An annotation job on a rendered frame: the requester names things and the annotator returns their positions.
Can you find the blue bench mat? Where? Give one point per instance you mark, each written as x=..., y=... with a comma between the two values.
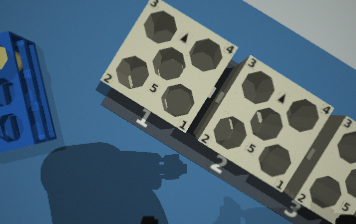
x=102, y=169

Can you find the blue tube rack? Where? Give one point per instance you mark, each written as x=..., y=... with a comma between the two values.
x=16, y=131

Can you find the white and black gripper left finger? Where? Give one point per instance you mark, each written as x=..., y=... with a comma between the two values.
x=149, y=220

